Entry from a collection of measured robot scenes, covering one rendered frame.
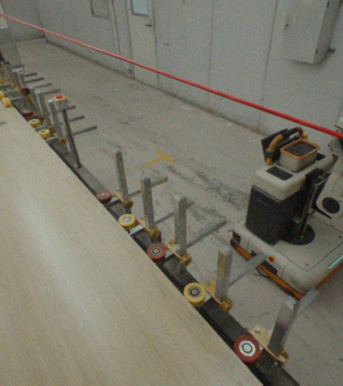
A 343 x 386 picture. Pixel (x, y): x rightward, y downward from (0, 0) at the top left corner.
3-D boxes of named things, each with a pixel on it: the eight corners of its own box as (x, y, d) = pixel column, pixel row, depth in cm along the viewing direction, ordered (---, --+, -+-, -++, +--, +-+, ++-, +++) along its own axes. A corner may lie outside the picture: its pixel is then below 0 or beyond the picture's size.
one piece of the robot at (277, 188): (240, 237, 227) (255, 142, 177) (283, 208, 252) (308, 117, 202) (276, 264, 205) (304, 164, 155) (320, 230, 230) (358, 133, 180)
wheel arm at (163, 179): (164, 179, 182) (164, 173, 180) (168, 182, 180) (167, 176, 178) (102, 208, 162) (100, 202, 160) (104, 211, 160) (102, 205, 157)
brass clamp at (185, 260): (174, 244, 139) (174, 237, 136) (192, 262, 130) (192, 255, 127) (163, 251, 136) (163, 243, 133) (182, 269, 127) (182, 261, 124)
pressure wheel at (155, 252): (160, 277, 126) (158, 260, 119) (145, 270, 129) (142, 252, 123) (169, 264, 131) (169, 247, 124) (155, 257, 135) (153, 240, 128)
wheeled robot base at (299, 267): (227, 246, 238) (229, 224, 223) (277, 213, 267) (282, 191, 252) (301, 307, 195) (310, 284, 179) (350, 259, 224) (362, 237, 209)
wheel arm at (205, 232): (222, 222, 150) (222, 215, 147) (226, 225, 148) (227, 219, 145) (151, 264, 130) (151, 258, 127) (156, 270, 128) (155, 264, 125)
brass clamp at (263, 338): (257, 329, 108) (258, 321, 105) (289, 359, 99) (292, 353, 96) (246, 339, 105) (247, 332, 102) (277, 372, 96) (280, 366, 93)
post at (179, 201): (182, 270, 140) (180, 191, 111) (186, 275, 138) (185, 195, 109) (176, 274, 139) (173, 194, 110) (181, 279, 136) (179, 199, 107)
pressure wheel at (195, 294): (201, 320, 110) (202, 304, 103) (181, 314, 112) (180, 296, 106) (206, 302, 116) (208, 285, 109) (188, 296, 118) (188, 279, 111)
